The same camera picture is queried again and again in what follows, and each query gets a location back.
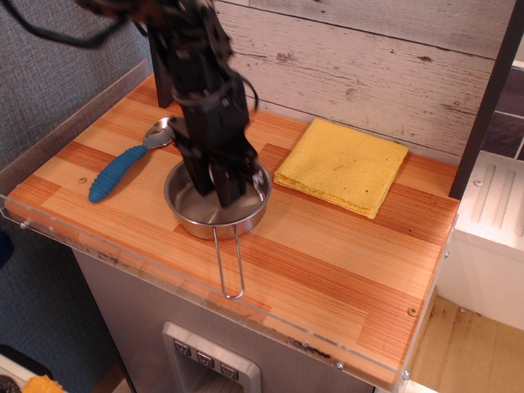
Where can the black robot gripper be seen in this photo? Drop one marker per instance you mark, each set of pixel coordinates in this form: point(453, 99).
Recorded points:
point(214, 137)

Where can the stainless steel pot with handle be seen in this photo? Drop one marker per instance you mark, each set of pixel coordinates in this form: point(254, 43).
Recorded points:
point(204, 217)

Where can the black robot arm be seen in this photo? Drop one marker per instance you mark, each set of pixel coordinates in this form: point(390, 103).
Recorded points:
point(192, 45)

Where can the folded yellow cloth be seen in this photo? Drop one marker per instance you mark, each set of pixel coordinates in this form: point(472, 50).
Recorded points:
point(343, 166)

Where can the silver toy fridge cabinet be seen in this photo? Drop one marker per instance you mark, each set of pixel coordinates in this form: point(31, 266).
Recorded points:
point(170, 344)

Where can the yellow object bottom left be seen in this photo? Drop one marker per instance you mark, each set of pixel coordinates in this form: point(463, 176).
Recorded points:
point(42, 384)

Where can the clear acrylic edge guard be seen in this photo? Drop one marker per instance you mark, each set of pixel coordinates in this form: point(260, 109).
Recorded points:
point(343, 289)

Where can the white toy sink counter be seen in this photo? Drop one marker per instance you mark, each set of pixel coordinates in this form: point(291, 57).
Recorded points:
point(483, 265)

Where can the blue handled metal spoon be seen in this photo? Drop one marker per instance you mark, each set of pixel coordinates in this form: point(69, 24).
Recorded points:
point(160, 134)

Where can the dark vertical post right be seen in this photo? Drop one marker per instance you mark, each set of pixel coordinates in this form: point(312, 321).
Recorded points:
point(494, 88)

